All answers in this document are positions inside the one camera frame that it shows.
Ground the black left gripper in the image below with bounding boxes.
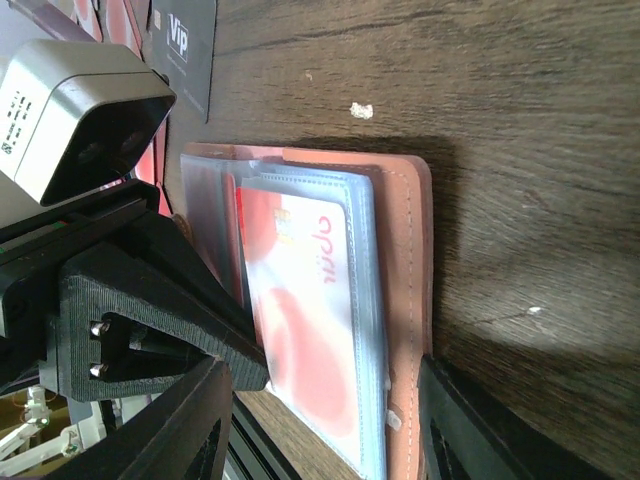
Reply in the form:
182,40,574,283
1,180,269,402

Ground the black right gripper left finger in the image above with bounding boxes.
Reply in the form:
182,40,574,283
46,357,232,479

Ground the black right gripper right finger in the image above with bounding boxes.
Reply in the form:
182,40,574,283
418,355,609,479

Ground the black card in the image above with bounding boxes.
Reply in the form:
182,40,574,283
150,0,217,122

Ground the pile of red cards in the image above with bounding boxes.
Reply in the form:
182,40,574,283
72,1,175,191

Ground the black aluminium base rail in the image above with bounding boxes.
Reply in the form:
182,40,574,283
222,395,301,480

